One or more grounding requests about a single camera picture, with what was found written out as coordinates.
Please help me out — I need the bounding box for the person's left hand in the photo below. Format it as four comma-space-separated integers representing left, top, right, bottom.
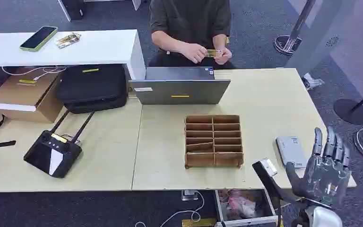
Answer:
213, 47, 233, 65

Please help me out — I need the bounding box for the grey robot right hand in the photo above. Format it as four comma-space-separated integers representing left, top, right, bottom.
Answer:
285, 127, 352, 209

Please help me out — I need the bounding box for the person's right hand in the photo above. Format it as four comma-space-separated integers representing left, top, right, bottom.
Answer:
178, 42, 208, 64

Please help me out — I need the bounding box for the person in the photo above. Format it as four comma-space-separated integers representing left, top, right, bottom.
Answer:
148, 0, 235, 70

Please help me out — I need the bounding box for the grey laptop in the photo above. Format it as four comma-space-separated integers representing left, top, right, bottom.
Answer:
128, 66, 231, 105

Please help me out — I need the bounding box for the silver portable drive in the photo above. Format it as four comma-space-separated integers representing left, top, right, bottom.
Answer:
275, 136, 308, 170

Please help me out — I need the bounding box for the stanchion with chrome pole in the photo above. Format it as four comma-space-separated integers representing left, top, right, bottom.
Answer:
273, 0, 317, 56

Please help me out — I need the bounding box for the stanchion with black base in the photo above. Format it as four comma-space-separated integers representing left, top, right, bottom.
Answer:
333, 84, 363, 126

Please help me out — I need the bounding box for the pink plastic bag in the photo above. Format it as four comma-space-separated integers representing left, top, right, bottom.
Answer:
226, 189, 257, 220

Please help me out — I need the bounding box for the white storage crate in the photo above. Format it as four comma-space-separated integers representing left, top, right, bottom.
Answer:
214, 188, 279, 227

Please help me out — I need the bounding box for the crumpled plastic wrapper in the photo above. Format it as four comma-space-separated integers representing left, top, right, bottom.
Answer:
301, 72, 325, 91

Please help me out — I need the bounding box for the white side table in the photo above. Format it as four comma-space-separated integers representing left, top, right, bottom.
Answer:
0, 29, 147, 80

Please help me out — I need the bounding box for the wooden card box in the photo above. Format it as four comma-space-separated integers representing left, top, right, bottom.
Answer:
184, 114, 244, 170

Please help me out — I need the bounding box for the black laptop bag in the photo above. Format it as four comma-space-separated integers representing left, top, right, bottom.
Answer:
55, 64, 129, 114

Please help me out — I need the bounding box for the black cabinet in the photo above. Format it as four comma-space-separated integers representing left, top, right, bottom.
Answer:
58, 0, 86, 22

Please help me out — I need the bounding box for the yellow floor tape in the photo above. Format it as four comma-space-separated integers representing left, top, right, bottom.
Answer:
181, 218, 217, 227

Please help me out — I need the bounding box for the smartphone in green case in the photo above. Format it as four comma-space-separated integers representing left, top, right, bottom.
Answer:
19, 26, 59, 52

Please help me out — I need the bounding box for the brown cardboard box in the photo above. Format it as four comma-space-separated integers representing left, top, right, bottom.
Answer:
0, 67, 64, 123

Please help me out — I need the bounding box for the black controller with antennas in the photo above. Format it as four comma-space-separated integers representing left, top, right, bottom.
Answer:
23, 109, 95, 179

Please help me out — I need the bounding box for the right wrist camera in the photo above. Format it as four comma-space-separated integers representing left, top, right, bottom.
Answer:
251, 158, 301, 204

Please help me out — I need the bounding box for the white floor cable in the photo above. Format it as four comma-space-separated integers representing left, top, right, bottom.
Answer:
134, 191, 205, 227

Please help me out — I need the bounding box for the white charging cable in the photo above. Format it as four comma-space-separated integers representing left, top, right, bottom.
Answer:
1, 65, 67, 81

